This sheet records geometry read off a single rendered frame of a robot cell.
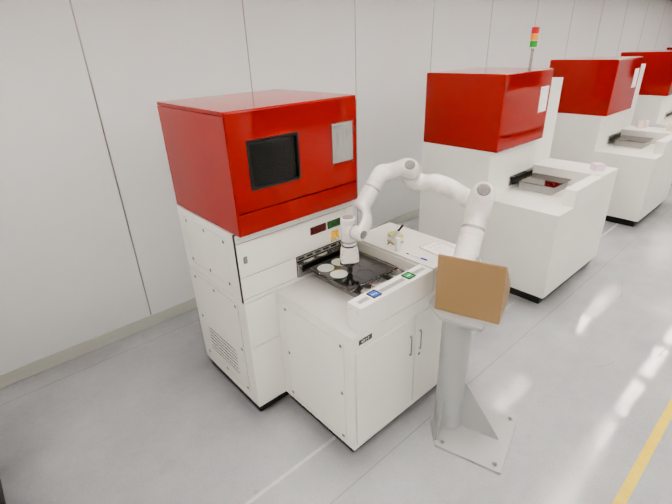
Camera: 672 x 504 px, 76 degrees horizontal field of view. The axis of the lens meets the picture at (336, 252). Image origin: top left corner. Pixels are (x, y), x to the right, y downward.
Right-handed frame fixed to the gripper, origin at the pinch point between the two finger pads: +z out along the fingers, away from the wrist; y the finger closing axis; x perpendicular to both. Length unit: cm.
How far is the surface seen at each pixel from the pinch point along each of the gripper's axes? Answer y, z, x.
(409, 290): 26.3, 0.9, -27.5
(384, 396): 11, 60, -38
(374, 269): 14.5, 2.2, 1.2
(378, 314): 7.0, 4.4, -40.4
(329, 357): -18, 30, -36
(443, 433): 45, 91, -42
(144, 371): -143, 91, 49
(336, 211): -2.3, -24.8, 28.5
